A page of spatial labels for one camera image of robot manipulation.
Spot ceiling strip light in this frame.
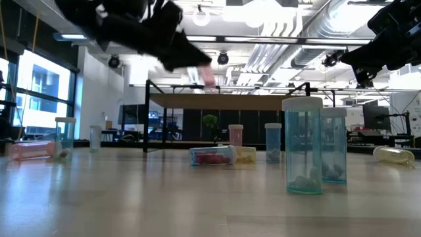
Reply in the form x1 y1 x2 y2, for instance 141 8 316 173
52 32 88 42

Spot large pink pill bottle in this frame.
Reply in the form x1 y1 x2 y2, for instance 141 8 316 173
9 140 62 161

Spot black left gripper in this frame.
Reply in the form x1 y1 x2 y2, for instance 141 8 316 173
97 0 213 72

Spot blue bottle red pills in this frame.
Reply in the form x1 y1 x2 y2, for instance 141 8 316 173
189 145 237 167

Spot large window black frame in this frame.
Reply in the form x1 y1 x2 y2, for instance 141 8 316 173
0 49 78 139

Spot blue pill bottle white cap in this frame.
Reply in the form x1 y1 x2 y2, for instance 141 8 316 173
320 107 348 184
264 122 283 164

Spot black computer monitor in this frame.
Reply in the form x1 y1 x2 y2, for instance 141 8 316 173
362 104 391 131
118 104 147 126

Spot black cabinet row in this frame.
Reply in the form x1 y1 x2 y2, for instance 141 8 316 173
182 109 285 144

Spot green bottle red white pills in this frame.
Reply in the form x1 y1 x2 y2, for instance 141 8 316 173
54 117 77 162

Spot large teal pill bottle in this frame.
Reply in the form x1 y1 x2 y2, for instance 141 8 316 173
282 96 324 195

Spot round pendant lamp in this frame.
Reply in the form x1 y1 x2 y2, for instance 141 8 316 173
192 3 211 27

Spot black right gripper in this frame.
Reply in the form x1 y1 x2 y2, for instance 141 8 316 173
340 0 421 89

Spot black aluminium rail frame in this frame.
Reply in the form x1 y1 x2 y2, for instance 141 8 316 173
0 140 421 155

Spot wooden shelf black metal legs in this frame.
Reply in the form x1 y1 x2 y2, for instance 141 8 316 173
143 80 337 155

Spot small green potted plant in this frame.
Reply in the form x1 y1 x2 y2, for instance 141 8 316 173
202 114 220 142

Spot yellow hanging cord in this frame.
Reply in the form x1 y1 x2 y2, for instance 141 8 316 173
18 0 42 139

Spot small clear bottle green pill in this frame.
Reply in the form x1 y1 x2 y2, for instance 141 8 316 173
89 124 103 154

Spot yellow pill bottle white cap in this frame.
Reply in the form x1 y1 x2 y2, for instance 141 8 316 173
372 145 416 167
234 145 257 165

